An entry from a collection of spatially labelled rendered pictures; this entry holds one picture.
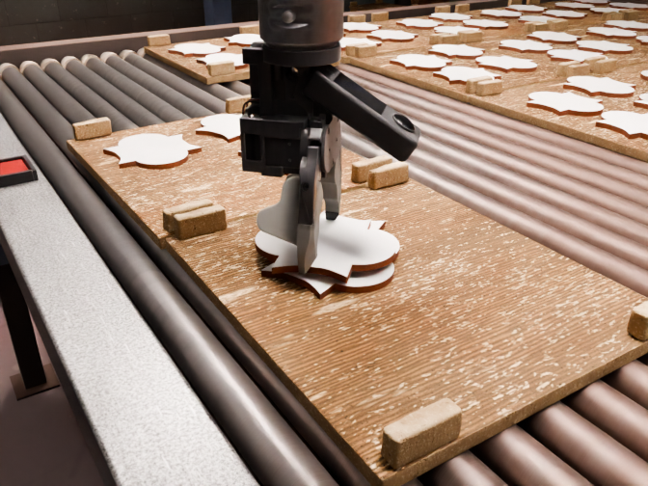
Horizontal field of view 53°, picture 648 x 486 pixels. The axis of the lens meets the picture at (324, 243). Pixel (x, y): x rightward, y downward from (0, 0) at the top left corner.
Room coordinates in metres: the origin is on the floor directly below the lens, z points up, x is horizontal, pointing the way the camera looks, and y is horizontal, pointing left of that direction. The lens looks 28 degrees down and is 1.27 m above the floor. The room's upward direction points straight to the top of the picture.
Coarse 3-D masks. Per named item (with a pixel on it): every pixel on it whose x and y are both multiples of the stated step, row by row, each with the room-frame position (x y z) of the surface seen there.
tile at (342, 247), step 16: (320, 224) 0.63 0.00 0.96; (336, 224) 0.63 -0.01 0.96; (352, 224) 0.63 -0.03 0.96; (368, 224) 0.63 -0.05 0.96; (256, 240) 0.59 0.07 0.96; (272, 240) 0.59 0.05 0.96; (320, 240) 0.59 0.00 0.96; (336, 240) 0.59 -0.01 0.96; (352, 240) 0.59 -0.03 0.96; (368, 240) 0.59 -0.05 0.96; (384, 240) 0.59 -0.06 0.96; (272, 256) 0.57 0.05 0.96; (288, 256) 0.56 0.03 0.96; (320, 256) 0.56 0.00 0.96; (336, 256) 0.56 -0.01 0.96; (352, 256) 0.56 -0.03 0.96; (368, 256) 0.56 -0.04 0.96; (384, 256) 0.56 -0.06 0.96; (272, 272) 0.54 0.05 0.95; (320, 272) 0.54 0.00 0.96; (336, 272) 0.53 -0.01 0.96
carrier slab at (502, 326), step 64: (384, 192) 0.78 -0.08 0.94; (192, 256) 0.60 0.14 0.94; (256, 256) 0.60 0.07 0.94; (448, 256) 0.60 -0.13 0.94; (512, 256) 0.60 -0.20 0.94; (256, 320) 0.49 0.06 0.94; (320, 320) 0.49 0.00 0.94; (384, 320) 0.49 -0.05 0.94; (448, 320) 0.49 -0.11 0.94; (512, 320) 0.49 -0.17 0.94; (576, 320) 0.49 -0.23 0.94; (320, 384) 0.40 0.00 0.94; (384, 384) 0.40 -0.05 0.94; (448, 384) 0.40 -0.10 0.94; (512, 384) 0.40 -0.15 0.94; (576, 384) 0.41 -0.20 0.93; (448, 448) 0.33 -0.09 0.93
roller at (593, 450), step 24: (72, 72) 1.59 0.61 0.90; (120, 96) 1.31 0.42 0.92; (144, 120) 1.17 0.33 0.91; (552, 408) 0.39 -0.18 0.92; (528, 432) 0.38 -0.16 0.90; (552, 432) 0.37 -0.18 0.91; (576, 432) 0.36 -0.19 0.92; (600, 432) 0.36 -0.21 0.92; (576, 456) 0.35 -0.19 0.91; (600, 456) 0.34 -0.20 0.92; (624, 456) 0.34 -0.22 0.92; (600, 480) 0.33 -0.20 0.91; (624, 480) 0.32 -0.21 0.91
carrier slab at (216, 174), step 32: (160, 128) 1.05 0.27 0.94; (192, 128) 1.05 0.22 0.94; (96, 160) 0.90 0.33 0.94; (192, 160) 0.90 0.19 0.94; (224, 160) 0.90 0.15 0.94; (352, 160) 0.90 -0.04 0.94; (128, 192) 0.78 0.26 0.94; (160, 192) 0.78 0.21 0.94; (192, 192) 0.78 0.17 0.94; (224, 192) 0.78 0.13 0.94; (256, 192) 0.78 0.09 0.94; (160, 224) 0.68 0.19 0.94
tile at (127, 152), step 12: (120, 144) 0.95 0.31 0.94; (132, 144) 0.95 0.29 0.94; (144, 144) 0.95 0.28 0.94; (156, 144) 0.95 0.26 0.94; (168, 144) 0.95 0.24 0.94; (180, 144) 0.95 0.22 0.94; (120, 156) 0.89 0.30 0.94; (132, 156) 0.89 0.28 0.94; (144, 156) 0.89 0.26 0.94; (156, 156) 0.89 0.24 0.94; (168, 156) 0.89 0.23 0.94; (180, 156) 0.89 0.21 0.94; (120, 168) 0.86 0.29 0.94; (144, 168) 0.86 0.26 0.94; (156, 168) 0.86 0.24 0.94; (168, 168) 0.86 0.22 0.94
